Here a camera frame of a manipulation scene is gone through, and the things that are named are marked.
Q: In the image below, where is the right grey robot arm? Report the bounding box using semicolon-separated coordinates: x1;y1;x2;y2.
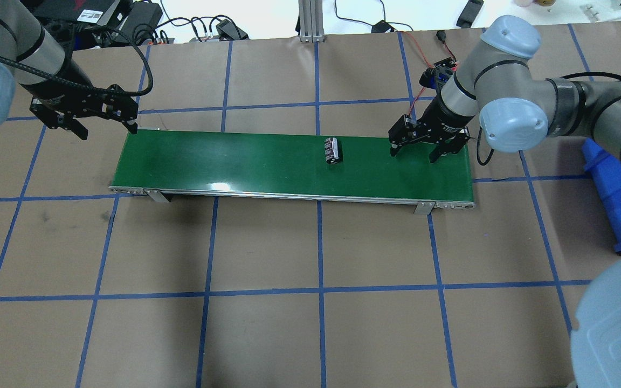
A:
319;137;619;387

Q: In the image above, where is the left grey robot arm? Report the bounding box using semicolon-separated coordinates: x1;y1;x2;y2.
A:
0;1;153;140

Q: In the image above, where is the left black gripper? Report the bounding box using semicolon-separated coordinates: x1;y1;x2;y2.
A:
29;85;139;141

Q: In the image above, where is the green conveyor belt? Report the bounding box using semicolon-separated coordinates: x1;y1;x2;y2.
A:
110;129;475;213

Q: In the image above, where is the aluminium frame post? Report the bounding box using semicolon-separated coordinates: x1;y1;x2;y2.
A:
297;0;326;43

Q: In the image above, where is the black power adapter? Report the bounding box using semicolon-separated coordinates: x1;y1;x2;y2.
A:
215;19;249;41

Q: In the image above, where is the red black wire controller board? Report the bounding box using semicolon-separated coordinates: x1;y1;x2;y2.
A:
398;31;459;135

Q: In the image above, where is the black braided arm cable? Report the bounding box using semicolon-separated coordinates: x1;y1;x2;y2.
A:
0;26;154;99

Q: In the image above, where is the dark striped capacitor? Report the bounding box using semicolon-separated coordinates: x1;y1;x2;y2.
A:
325;137;343;165

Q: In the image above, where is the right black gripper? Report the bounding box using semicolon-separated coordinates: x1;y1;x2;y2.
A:
389;102;472;164

